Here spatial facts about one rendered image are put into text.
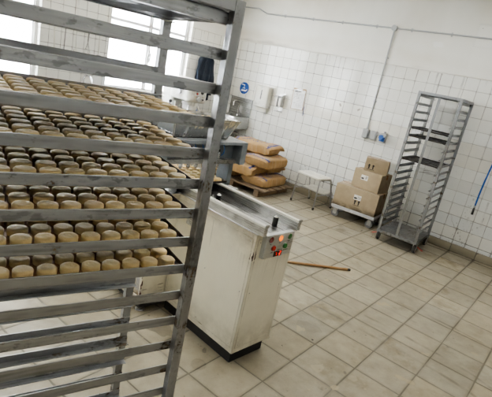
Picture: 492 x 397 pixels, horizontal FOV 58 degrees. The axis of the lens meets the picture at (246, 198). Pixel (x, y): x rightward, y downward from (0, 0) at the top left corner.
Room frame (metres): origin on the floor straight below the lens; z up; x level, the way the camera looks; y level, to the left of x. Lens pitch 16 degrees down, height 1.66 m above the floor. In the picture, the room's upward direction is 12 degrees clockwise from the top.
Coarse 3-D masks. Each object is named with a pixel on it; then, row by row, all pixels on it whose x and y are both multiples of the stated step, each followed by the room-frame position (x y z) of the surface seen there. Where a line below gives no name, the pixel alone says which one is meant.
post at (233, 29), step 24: (240, 0) 1.20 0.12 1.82; (240, 24) 1.21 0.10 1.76; (216, 96) 1.21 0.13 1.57; (216, 120) 1.20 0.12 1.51; (216, 144) 1.21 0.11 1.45; (192, 240) 1.20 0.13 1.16; (192, 264) 1.20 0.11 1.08; (192, 288) 1.21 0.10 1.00; (168, 360) 1.21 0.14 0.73; (168, 384) 1.20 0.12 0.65
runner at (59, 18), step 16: (0, 0) 0.92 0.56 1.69; (16, 16) 0.94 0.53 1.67; (32, 16) 0.95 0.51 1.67; (48, 16) 0.97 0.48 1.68; (64, 16) 0.99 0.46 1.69; (80, 16) 1.01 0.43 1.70; (96, 32) 1.03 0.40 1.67; (112, 32) 1.05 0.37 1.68; (128, 32) 1.07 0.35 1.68; (144, 32) 1.09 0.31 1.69; (176, 48) 1.14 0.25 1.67; (192, 48) 1.17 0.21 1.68; (208, 48) 1.20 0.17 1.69
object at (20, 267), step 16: (16, 256) 1.07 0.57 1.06; (32, 256) 1.12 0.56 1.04; (48, 256) 1.10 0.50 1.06; (64, 256) 1.12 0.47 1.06; (80, 256) 1.14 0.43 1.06; (96, 256) 1.18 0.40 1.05; (112, 256) 1.19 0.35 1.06; (128, 256) 1.21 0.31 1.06; (144, 256) 1.24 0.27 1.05; (160, 256) 1.25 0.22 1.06; (0, 272) 0.97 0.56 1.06; (16, 272) 0.99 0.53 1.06; (32, 272) 1.01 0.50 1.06; (48, 272) 1.03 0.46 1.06; (64, 272) 1.05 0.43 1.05; (80, 272) 1.09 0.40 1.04
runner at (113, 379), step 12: (132, 372) 1.15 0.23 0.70; (144, 372) 1.18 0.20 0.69; (156, 372) 1.20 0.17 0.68; (72, 384) 1.05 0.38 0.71; (84, 384) 1.07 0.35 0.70; (96, 384) 1.09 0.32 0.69; (108, 384) 1.11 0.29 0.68; (24, 396) 0.98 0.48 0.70; (36, 396) 0.99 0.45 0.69; (48, 396) 1.01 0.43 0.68
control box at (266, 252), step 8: (272, 232) 2.30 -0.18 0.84; (280, 232) 2.33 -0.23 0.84; (288, 232) 2.36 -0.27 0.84; (264, 240) 2.24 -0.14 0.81; (288, 240) 2.37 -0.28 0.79; (264, 248) 2.23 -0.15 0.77; (280, 248) 2.33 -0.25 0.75; (288, 248) 2.39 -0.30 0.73; (264, 256) 2.24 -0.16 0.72; (272, 256) 2.29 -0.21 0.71
